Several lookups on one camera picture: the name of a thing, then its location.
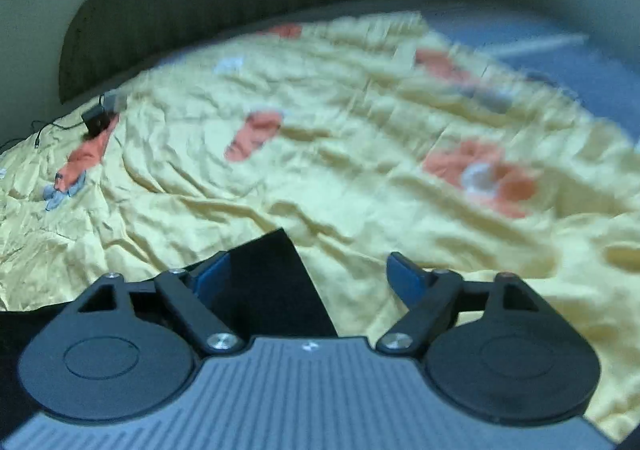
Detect black cable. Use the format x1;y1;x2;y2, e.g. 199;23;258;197
0;93;109;153

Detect yellow floral bedsheet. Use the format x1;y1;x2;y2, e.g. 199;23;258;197
1;12;639;439

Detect black power adapter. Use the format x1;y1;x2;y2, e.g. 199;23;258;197
81;104;115;138

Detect black pants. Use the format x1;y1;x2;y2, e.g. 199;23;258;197
1;230;336;436

